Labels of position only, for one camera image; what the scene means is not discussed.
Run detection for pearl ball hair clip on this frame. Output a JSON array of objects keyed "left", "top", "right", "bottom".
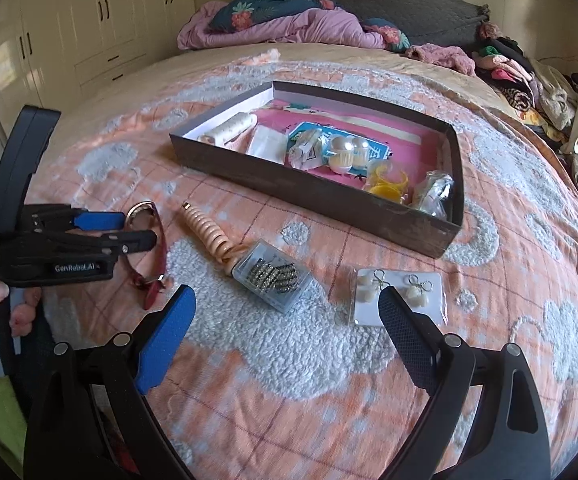
[{"left": 325, "top": 136, "right": 370, "bottom": 174}]

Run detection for dark cardboard box tray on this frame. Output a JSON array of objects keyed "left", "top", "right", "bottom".
[{"left": 171, "top": 80, "right": 464, "bottom": 258}]

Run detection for pile of clothes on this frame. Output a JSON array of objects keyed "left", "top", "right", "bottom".
[{"left": 471, "top": 22, "right": 578, "bottom": 148}]

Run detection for tan bed sheet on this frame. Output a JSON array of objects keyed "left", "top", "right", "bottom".
[{"left": 128, "top": 44, "right": 518, "bottom": 119}]

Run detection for clear box rhinestone hairpins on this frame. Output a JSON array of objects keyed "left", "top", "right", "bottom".
[{"left": 231, "top": 242, "right": 313, "bottom": 314}]

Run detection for silver jewelry plastic bag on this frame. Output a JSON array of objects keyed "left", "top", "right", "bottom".
[{"left": 411, "top": 170, "right": 454, "bottom": 220}]

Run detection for dark grey headboard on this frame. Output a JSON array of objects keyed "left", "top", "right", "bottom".
[{"left": 335, "top": 0, "right": 490, "bottom": 51}]

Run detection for cream wardrobe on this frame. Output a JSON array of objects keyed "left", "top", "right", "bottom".
[{"left": 0, "top": 0, "right": 195, "bottom": 132}]

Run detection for bagged yellow hoop earrings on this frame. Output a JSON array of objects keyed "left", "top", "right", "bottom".
[{"left": 362, "top": 159, "right": 409, "bottom": 205}]

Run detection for white hair claw clip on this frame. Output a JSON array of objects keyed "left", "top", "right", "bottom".
[{"left": 199, "top": 112, "right": 257, "bottom": 148}]

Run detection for clear bag white card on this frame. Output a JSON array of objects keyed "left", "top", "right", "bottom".
[{"left": 246, "top": 126, "right": 288, "bottom": 165}]

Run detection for peach spiral hair tie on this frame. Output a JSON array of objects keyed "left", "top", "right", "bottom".
[{"left": 178, "top": 199, "right": 250, "bottom": 276}]

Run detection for dark floral pillow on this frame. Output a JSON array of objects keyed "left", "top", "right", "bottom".
[{"left": 209, "top": 0, "right": 337, "bottom": 32}]

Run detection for bow pearl earrings card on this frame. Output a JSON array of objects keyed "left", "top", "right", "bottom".
[{"left": 351, "top": 266, "right": 447, "bottom": 328}]

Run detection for pink fuzzy garment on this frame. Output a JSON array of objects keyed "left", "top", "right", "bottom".
[{"left": 405, "top": 44, "right": 476, "bottom": 77}]

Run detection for purple blanket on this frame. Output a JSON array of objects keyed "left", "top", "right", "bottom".
[{"left": 176, "top": 1, "right": 387, "bottom": 51}]

